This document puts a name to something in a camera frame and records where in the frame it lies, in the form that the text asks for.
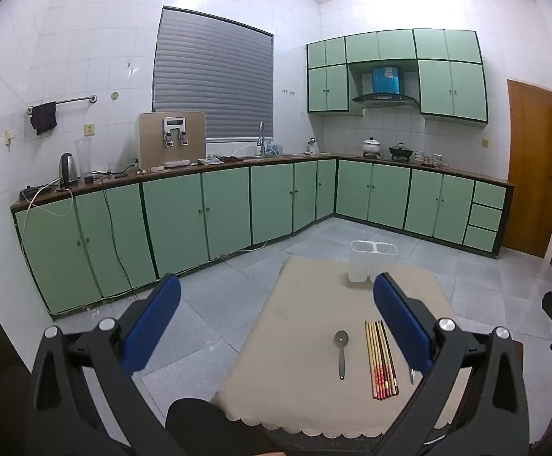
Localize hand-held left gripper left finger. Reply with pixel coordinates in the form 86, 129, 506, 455
29, 273, 196, 456

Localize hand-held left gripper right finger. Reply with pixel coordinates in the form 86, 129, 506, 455
372, 272, 531, 456

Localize bundle of wooden chopsticks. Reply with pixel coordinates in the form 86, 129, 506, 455
364, 320, 399, 400

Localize white two-compartment utensil holder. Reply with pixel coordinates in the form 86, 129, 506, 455
348, 240, 397, 285

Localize grey spoon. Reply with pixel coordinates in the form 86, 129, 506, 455
334, 330, 349, 381

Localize green base cabinets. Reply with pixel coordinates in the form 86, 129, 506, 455
10, 154, 514, 317

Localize beige scalloped tablecloth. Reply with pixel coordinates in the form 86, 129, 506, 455
214, 255, 457, 439

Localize person's dark trouser leg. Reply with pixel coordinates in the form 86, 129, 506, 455
165, 398, 286, 456

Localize brown wooden door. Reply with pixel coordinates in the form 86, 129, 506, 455
507, 78, 552, 260

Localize steel electric kettle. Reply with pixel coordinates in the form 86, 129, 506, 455
58, 153, 81, 188

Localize black box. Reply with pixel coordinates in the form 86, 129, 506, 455
19, 185, 60, 200

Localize brown water dispenser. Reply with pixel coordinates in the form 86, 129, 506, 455
137, 111, 207, 170

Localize range hood with blue film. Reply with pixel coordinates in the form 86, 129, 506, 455
351, 65, 420, 109

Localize dark hanging towel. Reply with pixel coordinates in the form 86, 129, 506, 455
30, 101, 58, 136

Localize grey window blind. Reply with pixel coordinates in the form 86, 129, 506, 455
151, 6, 275, 139

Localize green wall cabinets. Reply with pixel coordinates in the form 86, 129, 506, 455
306, 28, 490, 129

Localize chrome towel rail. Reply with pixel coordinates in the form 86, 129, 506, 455
25, 95, 98, 116

